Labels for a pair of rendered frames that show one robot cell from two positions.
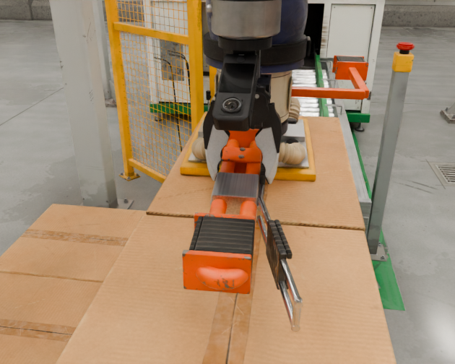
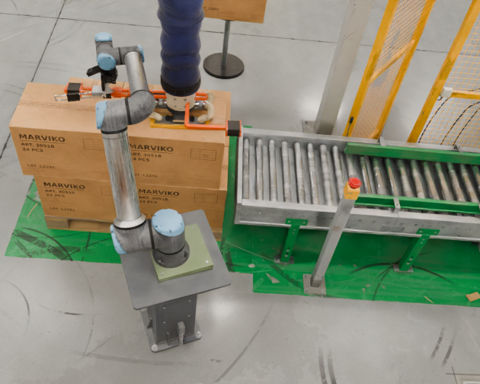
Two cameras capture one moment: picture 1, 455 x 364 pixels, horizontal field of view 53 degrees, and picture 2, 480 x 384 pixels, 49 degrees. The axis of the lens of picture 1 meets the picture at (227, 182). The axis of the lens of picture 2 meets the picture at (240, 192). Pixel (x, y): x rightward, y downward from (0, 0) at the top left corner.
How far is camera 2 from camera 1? 310 cm
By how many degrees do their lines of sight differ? 61
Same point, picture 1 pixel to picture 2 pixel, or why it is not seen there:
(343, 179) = (152, 135)
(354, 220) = not seen: hidden behind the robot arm
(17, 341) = not seen: hidden behind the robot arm
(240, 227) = (76, 88)
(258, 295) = (88, 111)
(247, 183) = (98, 91)
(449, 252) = (328, 340)
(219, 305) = (85, 106)
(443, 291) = (276, 321)
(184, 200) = not seen: hidden behind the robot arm
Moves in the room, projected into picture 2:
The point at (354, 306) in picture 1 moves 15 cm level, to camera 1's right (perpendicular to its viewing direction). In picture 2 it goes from (83, 126) to (81, 145)
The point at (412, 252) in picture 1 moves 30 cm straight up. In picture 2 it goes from (321, 313) to (331, 289)
